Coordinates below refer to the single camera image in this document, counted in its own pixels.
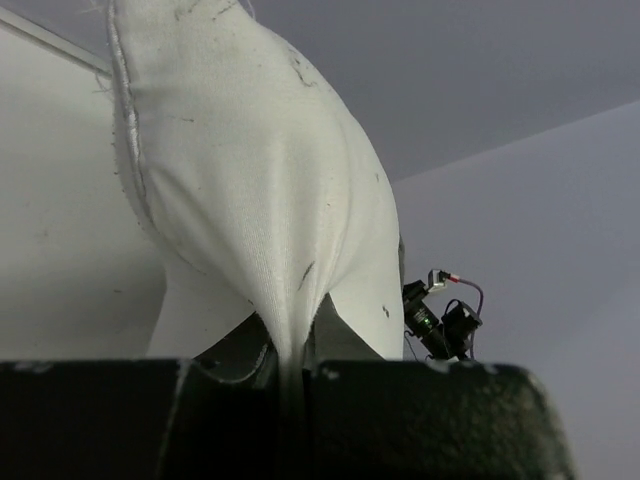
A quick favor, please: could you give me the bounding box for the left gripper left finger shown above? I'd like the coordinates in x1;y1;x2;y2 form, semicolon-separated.
194;313;275;388

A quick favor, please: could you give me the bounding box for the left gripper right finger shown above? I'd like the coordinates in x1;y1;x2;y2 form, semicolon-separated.
302;294;385;373

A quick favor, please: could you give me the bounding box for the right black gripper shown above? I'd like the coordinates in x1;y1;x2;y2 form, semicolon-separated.
402;280;430;313

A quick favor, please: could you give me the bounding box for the white pillow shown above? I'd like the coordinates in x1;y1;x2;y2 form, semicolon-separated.
107;1;404;360

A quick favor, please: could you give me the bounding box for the zebra and green pillowcase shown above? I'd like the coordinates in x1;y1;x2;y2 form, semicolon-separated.
398;234;406;290

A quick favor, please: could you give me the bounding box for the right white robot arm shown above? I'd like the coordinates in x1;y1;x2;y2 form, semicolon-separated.
402;277;485;361

